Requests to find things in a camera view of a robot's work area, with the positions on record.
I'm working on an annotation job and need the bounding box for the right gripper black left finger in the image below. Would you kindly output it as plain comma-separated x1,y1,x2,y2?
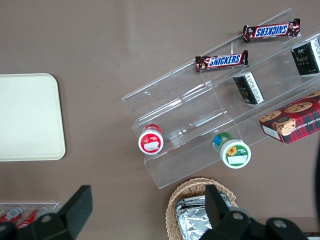
31,184,94,240

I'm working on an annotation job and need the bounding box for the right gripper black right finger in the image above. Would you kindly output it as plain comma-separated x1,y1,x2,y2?
202,184,252,240

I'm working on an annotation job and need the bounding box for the light tan wicker basket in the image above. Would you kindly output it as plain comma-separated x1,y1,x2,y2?
165,177,240,240

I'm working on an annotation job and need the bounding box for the beige plastic tray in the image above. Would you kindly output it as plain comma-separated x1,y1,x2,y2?
0,72,67,162

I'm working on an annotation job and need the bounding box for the clear acrylic bottle rack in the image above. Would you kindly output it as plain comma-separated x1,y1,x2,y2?
0,201,61,227

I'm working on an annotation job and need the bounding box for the silver foil pack stack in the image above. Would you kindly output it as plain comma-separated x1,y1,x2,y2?
174,194,239,240

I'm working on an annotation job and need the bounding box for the red cola bottle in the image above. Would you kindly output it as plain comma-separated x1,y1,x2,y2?
0,205,25,224
15,205,49,230

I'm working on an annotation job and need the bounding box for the green-lidded yogurt cup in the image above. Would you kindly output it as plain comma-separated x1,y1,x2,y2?
212,131,252,170

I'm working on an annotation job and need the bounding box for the red-lidded yogurt cup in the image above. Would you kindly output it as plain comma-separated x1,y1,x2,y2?
137,123,165,156

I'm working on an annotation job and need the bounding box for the clear acrylic tiered shelf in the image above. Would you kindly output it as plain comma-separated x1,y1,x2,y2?
121,7,320,189

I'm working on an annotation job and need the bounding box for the red tartan cookie box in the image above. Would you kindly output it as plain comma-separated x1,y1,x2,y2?
258,90,320,146

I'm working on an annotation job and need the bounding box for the small black carton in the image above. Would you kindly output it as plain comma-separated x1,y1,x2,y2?
290,37,320,77
232,70,266,106

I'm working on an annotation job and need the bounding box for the Snickers chocolate bar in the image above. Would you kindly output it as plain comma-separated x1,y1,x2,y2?
242,17,302,45
194,49,250,74

